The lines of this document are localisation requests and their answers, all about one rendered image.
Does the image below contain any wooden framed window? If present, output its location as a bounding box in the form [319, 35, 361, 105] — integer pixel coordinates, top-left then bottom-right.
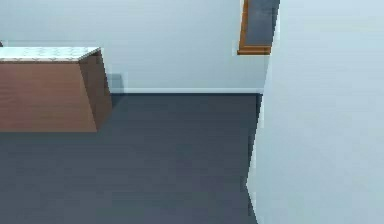
[237, 0, 282, 56]

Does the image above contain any brown cupboard with white worktop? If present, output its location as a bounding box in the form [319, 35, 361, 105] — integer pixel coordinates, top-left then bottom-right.
[0, 46, 114, 133]

